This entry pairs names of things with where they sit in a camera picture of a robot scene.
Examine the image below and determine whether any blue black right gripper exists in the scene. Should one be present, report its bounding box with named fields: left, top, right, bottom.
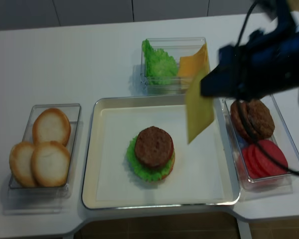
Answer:
left=200, top=28, right=299, bottom=101

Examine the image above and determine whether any yellow cheese slice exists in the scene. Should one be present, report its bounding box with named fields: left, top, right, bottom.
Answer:
left=185, top=68, right=214, bottom=144
left=177, top=43, right=210, bottom=90

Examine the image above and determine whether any yellow cheese slice flat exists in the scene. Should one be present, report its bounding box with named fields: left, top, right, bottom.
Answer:
left=177, top=43, right=210, bottom=90

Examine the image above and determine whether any clear lettuce cheese container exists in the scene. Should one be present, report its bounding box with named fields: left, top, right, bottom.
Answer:
left=140, top=37, right=207, bottom=95

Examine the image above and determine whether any green lettuce in container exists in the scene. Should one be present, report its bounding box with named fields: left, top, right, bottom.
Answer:
left=142, top=39, right=178, bottom=85

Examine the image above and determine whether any green lettuce leaf on burger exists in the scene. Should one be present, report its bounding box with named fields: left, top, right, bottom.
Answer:
left=126, top=136, right=163, bottom=183

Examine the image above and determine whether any brown patty middle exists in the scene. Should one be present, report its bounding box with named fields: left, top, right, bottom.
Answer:
left=238, top=102, right=257, bottom=143

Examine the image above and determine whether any brown patty back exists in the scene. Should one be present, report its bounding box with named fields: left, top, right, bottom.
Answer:
left=230, top=101, right=245, bottom=140

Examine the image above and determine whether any brown patty front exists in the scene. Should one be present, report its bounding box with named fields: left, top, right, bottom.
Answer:
left=247, top=100, right=275, bottom=139

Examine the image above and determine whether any red tomato slice back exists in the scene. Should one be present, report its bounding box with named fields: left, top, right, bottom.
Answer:
left=242, top=148, right=257, bottom=179

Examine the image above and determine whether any red tomato slice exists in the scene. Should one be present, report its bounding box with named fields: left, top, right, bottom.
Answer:
left=254, top=139, right=288, bottom=176
left=242, top=148, right=257, bottom=179
left=247, top=144, right=264, bottom=179

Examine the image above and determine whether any red tomato slice middle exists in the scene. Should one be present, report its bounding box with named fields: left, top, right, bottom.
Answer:
left=247, top=144, right=264, bottom=179

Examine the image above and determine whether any red tomato slice front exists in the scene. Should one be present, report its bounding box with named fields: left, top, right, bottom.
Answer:
left=254, top=139, right=288, bottom=176

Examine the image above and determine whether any clear patty tomato container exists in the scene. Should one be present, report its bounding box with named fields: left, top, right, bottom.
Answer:
left=223, top=96, right=299, bottom=194

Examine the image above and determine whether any white paper tray liner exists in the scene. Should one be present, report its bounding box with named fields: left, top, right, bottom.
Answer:
left=96, top=106, right=225, bottom=205

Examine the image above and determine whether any brown patty on burger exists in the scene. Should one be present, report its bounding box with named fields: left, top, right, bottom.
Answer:
left=134, top=126, right=174, bottom=169

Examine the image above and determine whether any bottom burger bun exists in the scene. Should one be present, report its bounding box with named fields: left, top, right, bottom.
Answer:
left=159, top=151, right=175, bottom=181

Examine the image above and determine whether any white serving tray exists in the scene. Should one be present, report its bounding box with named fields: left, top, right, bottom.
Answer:
left=82, top=95, right=240, bottom=210

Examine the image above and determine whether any far bun half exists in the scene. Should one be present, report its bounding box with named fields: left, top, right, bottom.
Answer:
left=32, top=108, right=71, bottom=146

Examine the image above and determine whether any bun half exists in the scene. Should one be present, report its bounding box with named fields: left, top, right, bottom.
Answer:
left=9, top=141, right=38, bottom=188
left=32, top=108, right=71, bottom=146
left=30, top=141, right=71, bottom=187

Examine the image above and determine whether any near right bun half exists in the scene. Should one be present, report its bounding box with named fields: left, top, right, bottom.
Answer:
left=30, top=141, right=71, bottom=187

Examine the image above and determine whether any clear bun container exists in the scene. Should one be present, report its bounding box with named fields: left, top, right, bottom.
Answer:
left=8, top=104, right=81, bottom=195

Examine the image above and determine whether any near left bun half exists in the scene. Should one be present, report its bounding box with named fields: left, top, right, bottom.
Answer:
left=9, top=141, right=38, bottom=188

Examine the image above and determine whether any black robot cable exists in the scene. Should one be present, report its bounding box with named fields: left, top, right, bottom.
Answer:
left=235, top=0, right=299, bottom=178

